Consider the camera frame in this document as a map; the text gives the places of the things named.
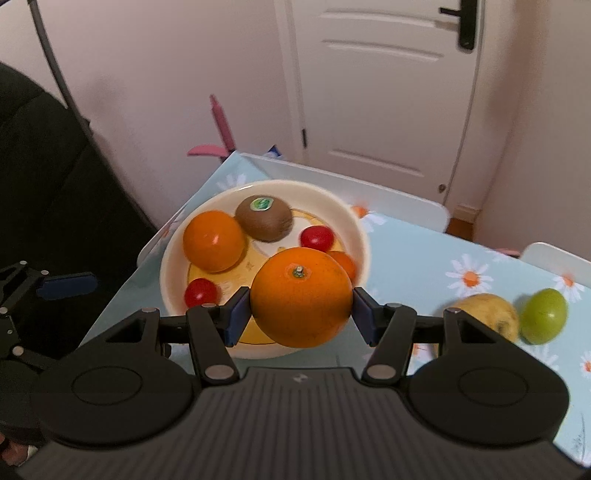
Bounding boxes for white panel door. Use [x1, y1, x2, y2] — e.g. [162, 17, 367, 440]
[274, 0, 485, 208]

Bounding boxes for red tomato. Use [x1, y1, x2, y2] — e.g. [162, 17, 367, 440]
[184, 278, 219, 309]
[300, 225, 335, 251]

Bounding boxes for pink plastic stand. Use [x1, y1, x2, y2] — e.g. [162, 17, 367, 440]
[188, 95, 239, 162]

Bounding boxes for cream oval cartoon dish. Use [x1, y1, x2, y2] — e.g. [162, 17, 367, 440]
[159, 180, 371, 360]

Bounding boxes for yellow pear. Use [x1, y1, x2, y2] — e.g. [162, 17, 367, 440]
[445, 294, 520, 345]

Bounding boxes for small tangerine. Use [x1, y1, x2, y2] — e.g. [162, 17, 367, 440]
[325, 250, 357, 282]

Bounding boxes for light blue daisy tablecloth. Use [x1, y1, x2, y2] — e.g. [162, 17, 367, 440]
[76, 150, 591, 468]

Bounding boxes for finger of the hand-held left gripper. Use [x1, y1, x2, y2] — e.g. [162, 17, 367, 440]
[0, 308, 58, 372]
[0, 261, 98, 319]

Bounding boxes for grey curved tube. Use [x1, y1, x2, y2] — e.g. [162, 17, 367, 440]
[25, 0, 94, 137]

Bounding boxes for orange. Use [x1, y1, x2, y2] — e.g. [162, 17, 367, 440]
[183, 210, 246, 273]
[250, 247, 354, 348]

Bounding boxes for black chair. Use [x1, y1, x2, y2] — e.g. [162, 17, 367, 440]
[0, 62, 160, 287]

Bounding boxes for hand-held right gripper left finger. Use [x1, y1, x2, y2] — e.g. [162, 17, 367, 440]
[105, 286, 252, 385]

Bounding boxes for green apple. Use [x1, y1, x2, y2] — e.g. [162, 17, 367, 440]
[520, 288, 568, 345]

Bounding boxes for black door handle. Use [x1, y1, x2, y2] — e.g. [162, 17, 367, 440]
[440, 0, 484, 51]

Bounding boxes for brown kiwi with green sticker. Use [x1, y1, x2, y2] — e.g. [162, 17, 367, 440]
[235, 194, 293, 243]

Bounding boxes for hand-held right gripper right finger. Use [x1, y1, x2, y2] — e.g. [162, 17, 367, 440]
[353, 286, 498, 387]

